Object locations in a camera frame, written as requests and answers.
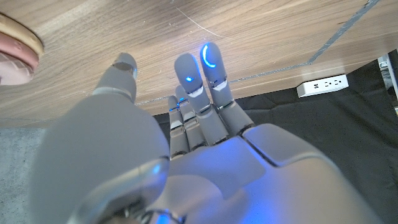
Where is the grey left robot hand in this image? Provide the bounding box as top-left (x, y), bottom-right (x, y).
top-left (29, 42), bottom-right (385, 224)

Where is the red toy disc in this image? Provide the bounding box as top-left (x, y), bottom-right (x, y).
top-left (0, 32), bottom-right (40, 71)

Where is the large orange toy disc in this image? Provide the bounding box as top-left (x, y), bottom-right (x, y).
top-left (0, 12), bottom-right (45, 58)

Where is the white power strip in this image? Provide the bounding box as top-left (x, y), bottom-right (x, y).
top-left (296, 73), bottom-right (349, 98)

